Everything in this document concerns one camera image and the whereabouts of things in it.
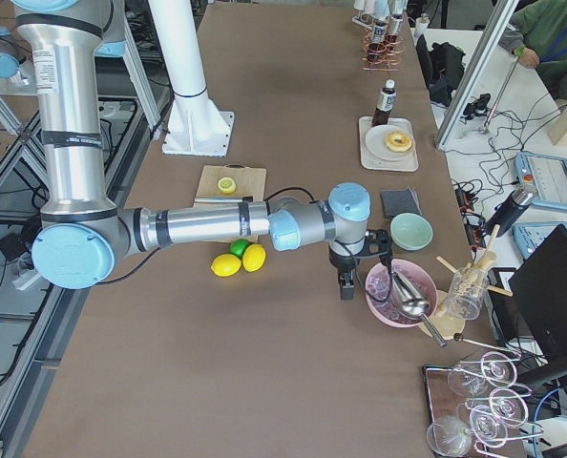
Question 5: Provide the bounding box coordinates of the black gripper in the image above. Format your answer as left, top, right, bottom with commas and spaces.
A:
328, 251, 361, 301

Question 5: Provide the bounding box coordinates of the white plate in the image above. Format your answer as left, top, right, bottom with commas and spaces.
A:
366, 125, 414, 161

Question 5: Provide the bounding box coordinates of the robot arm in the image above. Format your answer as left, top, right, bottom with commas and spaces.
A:
14, 1, 376, 300

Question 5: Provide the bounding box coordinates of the cream rabbit tray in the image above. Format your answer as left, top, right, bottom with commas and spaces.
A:
358, 116, 419, 173

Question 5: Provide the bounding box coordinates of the glazed donut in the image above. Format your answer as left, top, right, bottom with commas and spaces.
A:
385, 131, 413, 153

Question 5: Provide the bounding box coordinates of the dark drink bottle on tray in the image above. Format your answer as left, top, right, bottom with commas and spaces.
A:
371, 79, 397, 127

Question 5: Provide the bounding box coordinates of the pink bowl with ice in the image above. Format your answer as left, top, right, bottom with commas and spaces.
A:
365, 259, 437, 328

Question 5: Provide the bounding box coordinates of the metal ice scoop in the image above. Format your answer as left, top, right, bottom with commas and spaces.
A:
391, 272, 447, 347

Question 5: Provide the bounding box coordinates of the mint green bowl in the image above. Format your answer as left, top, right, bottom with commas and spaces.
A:
390, 213, 433, 251

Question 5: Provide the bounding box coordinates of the grey folded cloth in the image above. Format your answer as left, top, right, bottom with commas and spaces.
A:
380, 188, 422, 219

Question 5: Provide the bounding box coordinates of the round wooden stand base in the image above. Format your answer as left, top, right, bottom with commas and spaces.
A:
430, 305, 466, 341

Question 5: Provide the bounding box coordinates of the glass mug on stand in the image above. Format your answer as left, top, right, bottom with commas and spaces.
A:
445, 267, 487, 320

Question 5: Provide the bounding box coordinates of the green lime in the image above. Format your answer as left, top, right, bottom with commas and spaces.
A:
229, 239, 251, 259

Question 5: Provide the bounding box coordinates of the whole yellow lemon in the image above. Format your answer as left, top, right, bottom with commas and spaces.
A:
211, 253, 242, 278

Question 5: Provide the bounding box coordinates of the steel muddler black tip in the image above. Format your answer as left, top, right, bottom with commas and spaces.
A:
194, 196, 254, 204

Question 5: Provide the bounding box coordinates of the wooden cutting board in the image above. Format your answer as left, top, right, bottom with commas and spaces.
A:
193, 165, 269, 242

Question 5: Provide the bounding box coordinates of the lemon half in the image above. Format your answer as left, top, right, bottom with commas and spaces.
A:
217, 177, 237, 195

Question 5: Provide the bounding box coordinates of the wine glass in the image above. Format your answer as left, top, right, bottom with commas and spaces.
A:
469, 406, 508, 448
426, 415, 474, 457
447, 351, 517, 398
462, 388, 529, 428

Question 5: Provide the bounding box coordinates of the blue teach pendant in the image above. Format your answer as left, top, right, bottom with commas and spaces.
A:
512, 221, 567, 260
514, 151, 567, 212

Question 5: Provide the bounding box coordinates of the black monitor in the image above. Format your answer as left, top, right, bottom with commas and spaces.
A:
510, 224, 567, 356

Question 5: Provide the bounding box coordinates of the dark bottle in rack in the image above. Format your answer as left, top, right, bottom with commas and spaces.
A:
368, 18, 388, 50

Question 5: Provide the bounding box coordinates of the person in green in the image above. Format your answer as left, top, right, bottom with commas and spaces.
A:
498, 0, 567, 100

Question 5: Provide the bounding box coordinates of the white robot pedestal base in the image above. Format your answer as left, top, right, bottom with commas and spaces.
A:
150, 1, 235, 157

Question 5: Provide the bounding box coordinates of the copper wire bottle rack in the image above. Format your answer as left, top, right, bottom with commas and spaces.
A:
362, 25, 405, 73

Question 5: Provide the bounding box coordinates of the black camera bag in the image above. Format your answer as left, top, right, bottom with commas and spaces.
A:
415, 35, 465, 107

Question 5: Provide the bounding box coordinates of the aluminium frame post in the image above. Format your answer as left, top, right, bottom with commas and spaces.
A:
434, 0, 518, 152

